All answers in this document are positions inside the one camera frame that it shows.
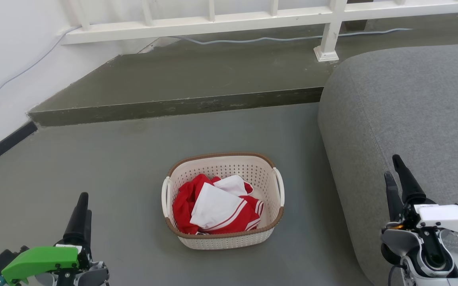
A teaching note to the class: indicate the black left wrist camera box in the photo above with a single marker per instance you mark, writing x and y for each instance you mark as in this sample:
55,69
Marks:
4,258

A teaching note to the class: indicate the raised concrete floor step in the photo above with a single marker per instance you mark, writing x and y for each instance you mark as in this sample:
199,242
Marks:
197,75

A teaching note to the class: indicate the grey fabric sofa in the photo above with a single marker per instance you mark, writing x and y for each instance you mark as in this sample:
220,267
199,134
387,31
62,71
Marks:
404,111

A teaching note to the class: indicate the white wooden railing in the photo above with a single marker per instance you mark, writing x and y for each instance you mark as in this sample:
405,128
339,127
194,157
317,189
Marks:
197,27

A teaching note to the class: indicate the black wall baseboard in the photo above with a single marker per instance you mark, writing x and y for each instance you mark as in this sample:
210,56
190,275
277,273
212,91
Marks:
2,147

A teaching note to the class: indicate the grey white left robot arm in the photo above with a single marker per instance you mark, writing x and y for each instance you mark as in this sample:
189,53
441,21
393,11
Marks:
94,277

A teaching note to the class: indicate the cream perforated plastic laundry basket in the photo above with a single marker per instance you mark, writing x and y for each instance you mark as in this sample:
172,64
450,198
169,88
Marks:
229,240

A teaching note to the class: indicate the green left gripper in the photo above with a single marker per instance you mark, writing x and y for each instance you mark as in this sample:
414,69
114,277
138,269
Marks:
38,260

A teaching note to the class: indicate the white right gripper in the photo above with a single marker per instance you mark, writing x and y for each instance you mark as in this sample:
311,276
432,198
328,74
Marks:
447,217

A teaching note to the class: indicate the red and white garment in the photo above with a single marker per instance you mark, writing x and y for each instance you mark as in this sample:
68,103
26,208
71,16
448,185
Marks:
217,206

